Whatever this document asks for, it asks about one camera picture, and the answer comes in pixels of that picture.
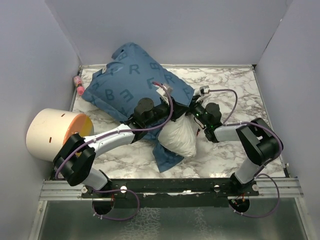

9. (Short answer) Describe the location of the aluminium frame rail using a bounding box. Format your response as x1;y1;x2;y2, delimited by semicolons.
39;178;91;202

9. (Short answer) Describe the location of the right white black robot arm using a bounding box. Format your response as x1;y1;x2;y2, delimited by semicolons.
188;96;284;196

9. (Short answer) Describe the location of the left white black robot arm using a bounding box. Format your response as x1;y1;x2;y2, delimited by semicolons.
53;97;189;198

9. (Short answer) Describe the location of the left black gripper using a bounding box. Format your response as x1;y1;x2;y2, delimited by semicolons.
145;96;191;128

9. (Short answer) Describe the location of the white pillow with red logo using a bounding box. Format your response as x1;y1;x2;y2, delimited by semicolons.
157;94;208;159

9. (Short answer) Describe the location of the pink small bottle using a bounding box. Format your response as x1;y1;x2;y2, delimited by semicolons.
73;75;85;96

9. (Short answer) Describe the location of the blue lettered pillowcase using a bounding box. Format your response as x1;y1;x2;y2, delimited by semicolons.
82;42;194;172

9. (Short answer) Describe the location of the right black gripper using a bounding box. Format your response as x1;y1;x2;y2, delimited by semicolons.
176;95;210;128

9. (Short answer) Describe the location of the cream cylinder with orange lid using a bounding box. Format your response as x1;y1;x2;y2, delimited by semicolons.
26;108;94;162

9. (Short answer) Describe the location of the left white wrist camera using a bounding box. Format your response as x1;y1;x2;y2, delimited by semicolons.
156;83;173;105

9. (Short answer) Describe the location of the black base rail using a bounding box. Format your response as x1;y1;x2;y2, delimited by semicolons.
81;178;259;209

